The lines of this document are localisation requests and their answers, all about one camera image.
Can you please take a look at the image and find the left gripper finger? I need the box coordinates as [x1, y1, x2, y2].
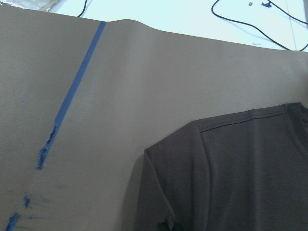
[157, 221, 172, 231]

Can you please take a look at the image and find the dark brown t-shirt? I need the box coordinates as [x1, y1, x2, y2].
[133, 103, 308, 231]

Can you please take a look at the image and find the brown paper table cover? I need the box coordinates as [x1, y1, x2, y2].
[0, 5, 308, 231]

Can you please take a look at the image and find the clear plastic sheet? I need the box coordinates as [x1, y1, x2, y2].
[0, 0, 59, 12]

